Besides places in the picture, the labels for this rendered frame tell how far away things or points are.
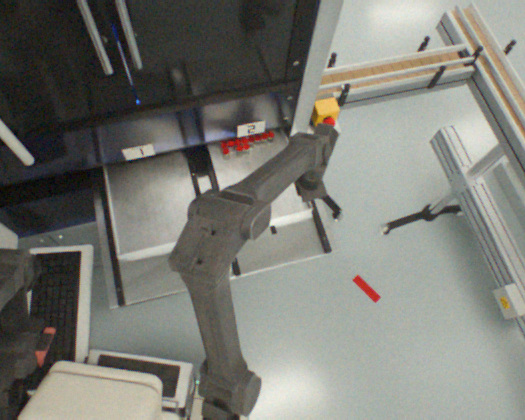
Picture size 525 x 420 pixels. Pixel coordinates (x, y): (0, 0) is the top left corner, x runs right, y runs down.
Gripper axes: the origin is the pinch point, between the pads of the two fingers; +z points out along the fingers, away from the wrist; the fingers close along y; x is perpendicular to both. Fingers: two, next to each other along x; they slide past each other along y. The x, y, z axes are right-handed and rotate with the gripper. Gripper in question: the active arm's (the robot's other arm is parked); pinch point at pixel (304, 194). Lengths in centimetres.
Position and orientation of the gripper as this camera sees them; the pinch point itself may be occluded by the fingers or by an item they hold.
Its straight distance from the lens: 119.1
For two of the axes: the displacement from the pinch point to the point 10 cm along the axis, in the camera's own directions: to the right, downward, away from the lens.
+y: -2.5, -9.0, 3.5
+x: -9.7, 2.2, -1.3
